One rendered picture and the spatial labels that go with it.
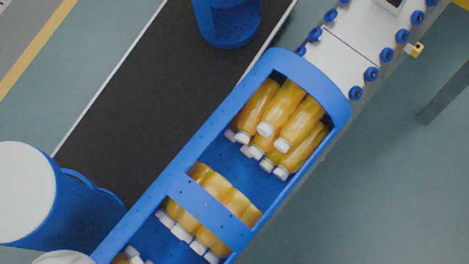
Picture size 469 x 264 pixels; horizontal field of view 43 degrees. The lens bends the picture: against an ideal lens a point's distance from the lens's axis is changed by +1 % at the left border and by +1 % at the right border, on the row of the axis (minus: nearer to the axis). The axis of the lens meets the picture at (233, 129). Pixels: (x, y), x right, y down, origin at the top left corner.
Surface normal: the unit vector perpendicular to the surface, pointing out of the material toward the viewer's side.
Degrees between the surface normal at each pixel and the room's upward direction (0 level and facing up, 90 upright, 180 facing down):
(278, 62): 31
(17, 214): 0
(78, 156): 0
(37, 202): 0
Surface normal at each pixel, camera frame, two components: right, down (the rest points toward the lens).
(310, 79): 0.06, -0.16
